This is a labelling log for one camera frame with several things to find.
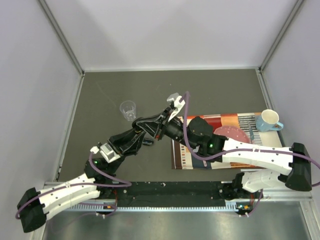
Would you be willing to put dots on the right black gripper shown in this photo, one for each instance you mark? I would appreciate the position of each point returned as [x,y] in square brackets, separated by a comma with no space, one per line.
[156,132]

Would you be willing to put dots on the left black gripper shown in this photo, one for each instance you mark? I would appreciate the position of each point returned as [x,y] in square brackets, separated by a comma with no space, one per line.
[125,145]

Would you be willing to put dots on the black oval earbud case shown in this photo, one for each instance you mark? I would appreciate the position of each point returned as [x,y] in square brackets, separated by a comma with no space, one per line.
[136,128]

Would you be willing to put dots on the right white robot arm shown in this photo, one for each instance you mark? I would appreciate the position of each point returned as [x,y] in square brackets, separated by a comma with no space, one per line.
[279,166]

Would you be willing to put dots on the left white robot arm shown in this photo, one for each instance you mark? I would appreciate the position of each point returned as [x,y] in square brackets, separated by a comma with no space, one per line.
[36,207]

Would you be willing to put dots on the clear plastic cup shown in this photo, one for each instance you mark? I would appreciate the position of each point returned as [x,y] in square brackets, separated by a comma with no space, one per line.
[128,109]

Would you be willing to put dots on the colourful patterned placemat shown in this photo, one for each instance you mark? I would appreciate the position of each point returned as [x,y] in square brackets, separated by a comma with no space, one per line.
[181,158]

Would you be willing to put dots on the pink dotted plate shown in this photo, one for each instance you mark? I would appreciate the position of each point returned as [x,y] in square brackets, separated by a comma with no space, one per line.
[233,132]

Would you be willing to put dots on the light blue mug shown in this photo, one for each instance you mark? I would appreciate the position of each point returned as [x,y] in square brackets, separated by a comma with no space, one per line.
[268,120]

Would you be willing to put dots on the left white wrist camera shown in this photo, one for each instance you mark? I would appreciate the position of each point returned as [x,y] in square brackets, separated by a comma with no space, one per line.
[107,152]

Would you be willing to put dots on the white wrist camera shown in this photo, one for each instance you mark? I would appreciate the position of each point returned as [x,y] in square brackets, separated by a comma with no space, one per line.
[177,102]
[107,152]

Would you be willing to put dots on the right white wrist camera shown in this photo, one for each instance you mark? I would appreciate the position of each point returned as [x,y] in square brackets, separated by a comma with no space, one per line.
[177,102]

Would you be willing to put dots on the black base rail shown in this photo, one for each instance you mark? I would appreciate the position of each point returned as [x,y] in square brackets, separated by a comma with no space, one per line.
[176,194]

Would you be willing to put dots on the pink handled knife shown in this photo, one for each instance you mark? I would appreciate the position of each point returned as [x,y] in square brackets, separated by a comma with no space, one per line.
[251,133]

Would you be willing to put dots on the aluminium frame profile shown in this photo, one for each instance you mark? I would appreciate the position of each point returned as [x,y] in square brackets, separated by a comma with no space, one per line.
[244,205]

